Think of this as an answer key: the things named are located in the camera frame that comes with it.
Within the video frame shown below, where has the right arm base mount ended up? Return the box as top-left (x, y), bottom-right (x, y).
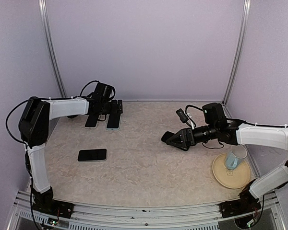
top-left (219, 193), bottom-right (262, 218)

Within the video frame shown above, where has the front aluminium rail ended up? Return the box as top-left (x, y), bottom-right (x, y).
top-left (4, 191), bottom-right (288, 230)

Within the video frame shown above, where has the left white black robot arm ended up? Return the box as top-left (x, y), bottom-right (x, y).
top-left (19, 81), bottom-right (123, 213)

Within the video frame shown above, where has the beige round plate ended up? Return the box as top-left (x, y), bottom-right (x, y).
top-left (212, 154), bottom-right (251, 189)

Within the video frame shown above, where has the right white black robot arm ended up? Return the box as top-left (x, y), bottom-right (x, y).
top-left (161, 103), bottom-right (288, 213)

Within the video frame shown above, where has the left aluminium frame post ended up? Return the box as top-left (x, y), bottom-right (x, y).
top-left (38, 0), bottom-right (67, 97)

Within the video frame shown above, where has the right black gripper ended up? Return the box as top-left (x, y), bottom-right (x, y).
top-left (167, 123), bottom-right (218, 148)

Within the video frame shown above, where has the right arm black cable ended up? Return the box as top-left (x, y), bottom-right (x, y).
top-left (225, 118), bottom-right (288, 129)

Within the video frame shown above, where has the aluminium frame post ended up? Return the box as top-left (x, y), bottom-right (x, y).
top-left (222, 0), bottom-right (252, 106)
top-left (38, 0), bottom-right (67, 97)

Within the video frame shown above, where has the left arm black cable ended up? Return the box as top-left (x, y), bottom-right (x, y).
top-left (5, 80), bottom-right (99, 144)

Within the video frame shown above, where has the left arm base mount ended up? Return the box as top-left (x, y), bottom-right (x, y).
top-left (33, 197), bottom-right (74, 219)

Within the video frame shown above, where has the right aluminium frame post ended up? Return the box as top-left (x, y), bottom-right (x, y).
top-left (222, 0), bottom-right (252, 106)

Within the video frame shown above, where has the black phone silver edge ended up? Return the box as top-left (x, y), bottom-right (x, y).
top-left (77, 149), bottom-right (107, 162)

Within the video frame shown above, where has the dark green cup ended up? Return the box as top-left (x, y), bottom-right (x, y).
top-left (67, 115), bottom-right (78, 119)

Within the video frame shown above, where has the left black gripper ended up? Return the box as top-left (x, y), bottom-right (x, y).
top-left (97, 99), bottom-right (123, 115)

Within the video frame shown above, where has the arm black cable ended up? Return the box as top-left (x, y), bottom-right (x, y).
top-left (5, 80), bottom-right (99, 144)
top-left (225, 118), bottom-right (288, 129)

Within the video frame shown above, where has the light blue mug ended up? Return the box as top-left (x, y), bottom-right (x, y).
top-left (225, 145), bottom-right (247, 170)

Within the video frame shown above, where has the light blue phone case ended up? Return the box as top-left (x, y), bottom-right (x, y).
top-left (106, 112), bottom-right (123, 131)

